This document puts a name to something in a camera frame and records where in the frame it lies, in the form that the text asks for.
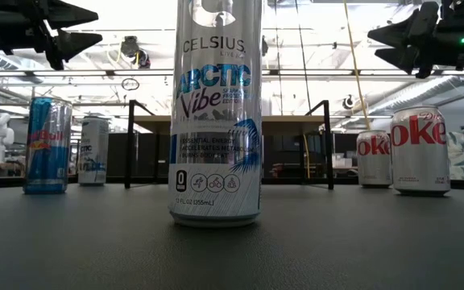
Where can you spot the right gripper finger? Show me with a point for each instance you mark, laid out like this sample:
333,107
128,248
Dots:
405,56
413,28

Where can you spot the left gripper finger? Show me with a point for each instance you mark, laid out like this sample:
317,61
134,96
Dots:
79,42
71,16

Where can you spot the silver Diet Coke can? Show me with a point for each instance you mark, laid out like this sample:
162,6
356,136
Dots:
419,169
374,169

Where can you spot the dark grey can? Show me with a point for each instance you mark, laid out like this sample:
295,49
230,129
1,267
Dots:
94,161

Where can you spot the blue silver Red Bull can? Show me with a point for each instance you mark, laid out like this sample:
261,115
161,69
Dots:
48,161

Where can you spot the long ceiling light strip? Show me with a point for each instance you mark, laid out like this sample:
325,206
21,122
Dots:
135,73

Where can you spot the small black reel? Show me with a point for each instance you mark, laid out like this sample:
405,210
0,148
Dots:
348,102

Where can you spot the white storage box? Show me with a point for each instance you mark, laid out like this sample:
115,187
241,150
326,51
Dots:
342,162

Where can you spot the dark ceiling device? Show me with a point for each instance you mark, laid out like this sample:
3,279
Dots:
264,46

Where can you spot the white silver Celsius can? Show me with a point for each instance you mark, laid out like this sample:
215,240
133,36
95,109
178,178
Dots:
216,121

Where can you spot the black table mat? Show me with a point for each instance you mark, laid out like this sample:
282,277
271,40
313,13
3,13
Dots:
95,249

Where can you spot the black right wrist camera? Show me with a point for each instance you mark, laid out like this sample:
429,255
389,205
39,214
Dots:
424,70

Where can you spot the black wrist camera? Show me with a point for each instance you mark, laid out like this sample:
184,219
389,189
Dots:
56,61
424,70

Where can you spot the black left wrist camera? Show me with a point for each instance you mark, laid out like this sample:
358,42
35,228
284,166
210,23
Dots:
56,61

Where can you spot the silver ventilation duct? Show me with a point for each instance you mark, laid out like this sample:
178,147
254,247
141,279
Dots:
417,94
2,64

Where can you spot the black partition wall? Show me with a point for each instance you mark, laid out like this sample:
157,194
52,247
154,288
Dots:
117,155

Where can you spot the wooden shelf black metal frame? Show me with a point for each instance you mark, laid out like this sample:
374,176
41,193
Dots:
292,125

